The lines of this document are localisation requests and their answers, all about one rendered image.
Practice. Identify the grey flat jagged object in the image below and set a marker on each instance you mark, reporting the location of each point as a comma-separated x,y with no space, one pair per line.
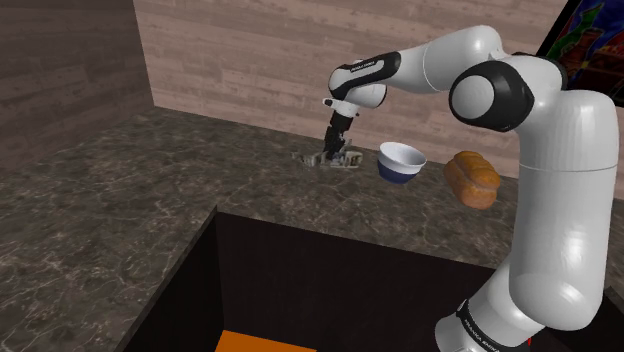
349,159

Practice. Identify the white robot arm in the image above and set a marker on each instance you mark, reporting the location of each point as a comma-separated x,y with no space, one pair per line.
560,204

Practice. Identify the white and blue bowl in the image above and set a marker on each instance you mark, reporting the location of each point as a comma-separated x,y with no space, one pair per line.
400,161

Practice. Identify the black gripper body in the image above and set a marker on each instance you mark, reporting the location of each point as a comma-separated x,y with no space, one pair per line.
340,124

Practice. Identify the colourful wall picture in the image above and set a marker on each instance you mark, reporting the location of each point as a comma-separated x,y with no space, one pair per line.
592,46

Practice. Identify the brown bread loaf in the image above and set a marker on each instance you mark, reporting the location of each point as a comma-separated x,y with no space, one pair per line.
473,181

